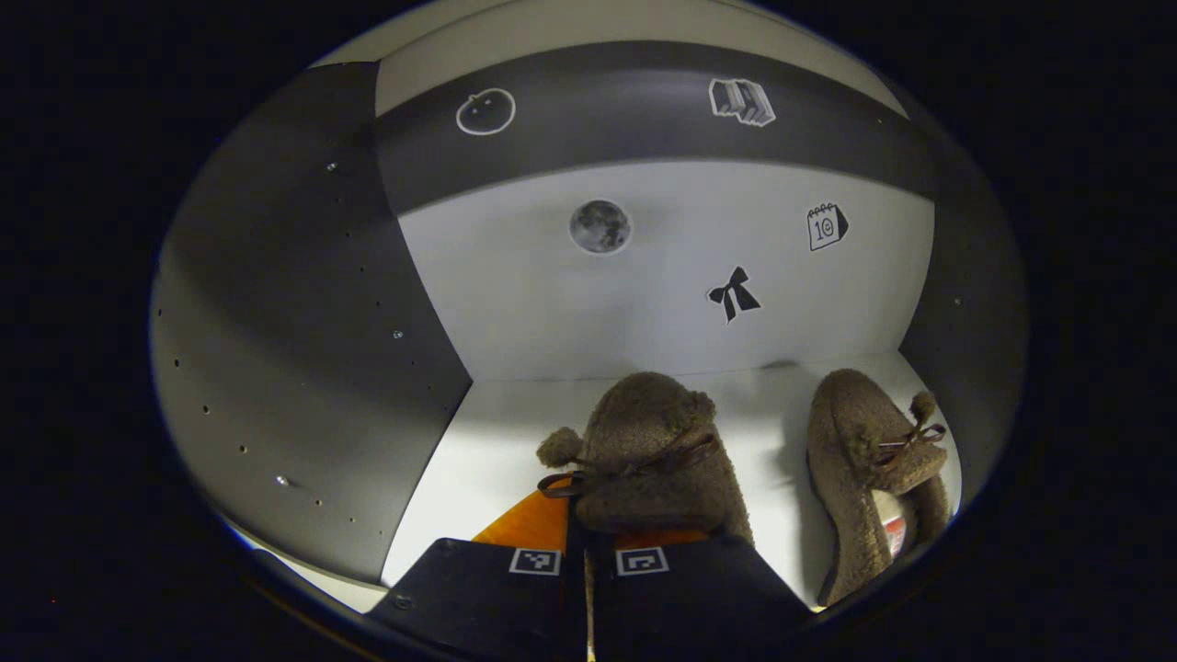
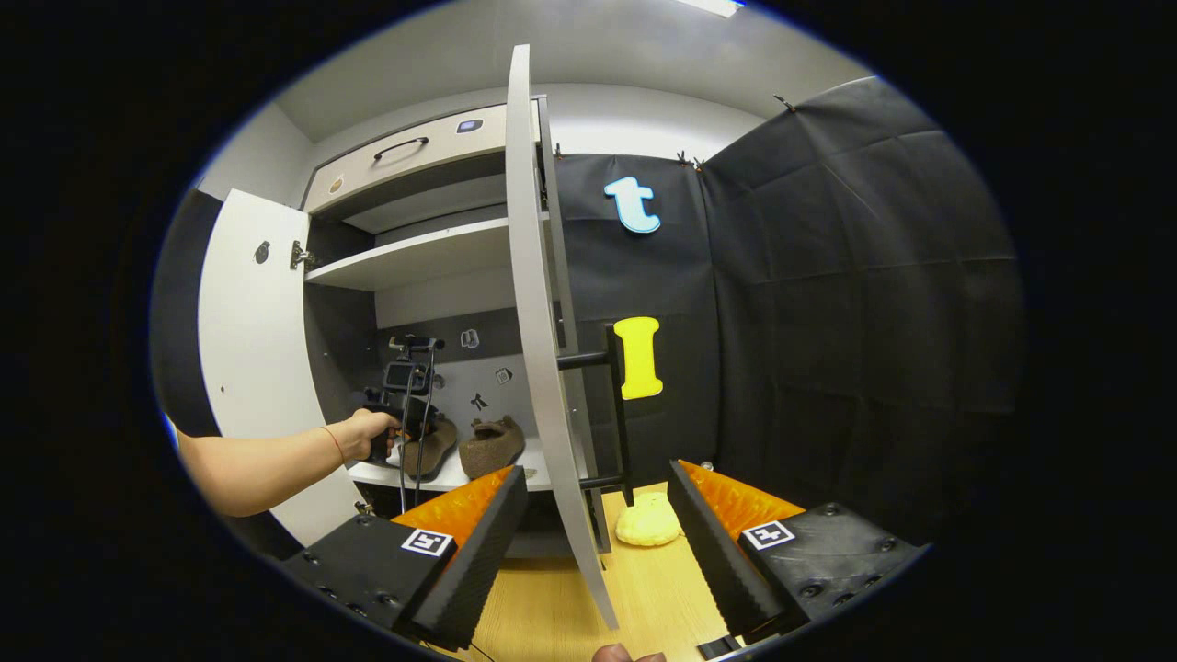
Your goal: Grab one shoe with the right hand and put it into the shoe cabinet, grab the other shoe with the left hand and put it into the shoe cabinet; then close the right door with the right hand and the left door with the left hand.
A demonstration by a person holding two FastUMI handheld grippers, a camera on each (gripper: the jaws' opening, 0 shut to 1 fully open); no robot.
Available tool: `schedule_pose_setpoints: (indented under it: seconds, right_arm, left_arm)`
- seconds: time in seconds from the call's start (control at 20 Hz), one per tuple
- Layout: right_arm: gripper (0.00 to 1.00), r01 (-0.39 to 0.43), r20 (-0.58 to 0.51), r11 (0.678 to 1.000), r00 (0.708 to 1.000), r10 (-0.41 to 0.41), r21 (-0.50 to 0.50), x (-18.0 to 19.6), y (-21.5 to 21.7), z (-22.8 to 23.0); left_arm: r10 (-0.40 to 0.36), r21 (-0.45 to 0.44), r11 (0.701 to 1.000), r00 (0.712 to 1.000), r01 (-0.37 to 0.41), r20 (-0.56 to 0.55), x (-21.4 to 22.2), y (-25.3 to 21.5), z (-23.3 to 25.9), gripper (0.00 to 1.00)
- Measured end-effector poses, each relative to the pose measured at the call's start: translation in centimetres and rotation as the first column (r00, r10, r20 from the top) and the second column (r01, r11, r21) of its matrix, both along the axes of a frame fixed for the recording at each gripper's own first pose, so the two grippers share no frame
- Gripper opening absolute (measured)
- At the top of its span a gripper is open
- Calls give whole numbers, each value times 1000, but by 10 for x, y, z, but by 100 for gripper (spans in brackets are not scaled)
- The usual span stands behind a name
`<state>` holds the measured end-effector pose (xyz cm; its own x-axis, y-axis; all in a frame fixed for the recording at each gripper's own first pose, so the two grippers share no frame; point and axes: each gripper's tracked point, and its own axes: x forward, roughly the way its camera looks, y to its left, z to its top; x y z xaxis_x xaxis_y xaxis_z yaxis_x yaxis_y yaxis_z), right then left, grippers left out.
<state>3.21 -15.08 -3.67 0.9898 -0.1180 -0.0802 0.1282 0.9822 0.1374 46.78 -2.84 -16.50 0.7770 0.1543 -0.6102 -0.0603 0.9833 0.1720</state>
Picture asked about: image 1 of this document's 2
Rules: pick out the brown fuzzy slipper shoe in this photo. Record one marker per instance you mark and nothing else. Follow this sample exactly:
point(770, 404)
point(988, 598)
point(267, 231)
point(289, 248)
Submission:
point(644, 432)
point(855, 441)

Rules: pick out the white cabinet shelf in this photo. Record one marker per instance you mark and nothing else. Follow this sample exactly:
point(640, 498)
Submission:
point(497, 441)

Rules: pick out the white grey shoe cabinet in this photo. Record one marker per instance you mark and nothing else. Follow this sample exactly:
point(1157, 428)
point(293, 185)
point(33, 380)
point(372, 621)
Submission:
point(552, 303)

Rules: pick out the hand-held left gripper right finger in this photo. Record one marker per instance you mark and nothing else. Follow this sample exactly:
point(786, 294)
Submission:
point(699, 598)

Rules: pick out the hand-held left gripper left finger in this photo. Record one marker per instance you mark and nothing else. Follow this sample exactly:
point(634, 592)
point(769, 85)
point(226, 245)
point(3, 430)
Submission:
point(478, 598)

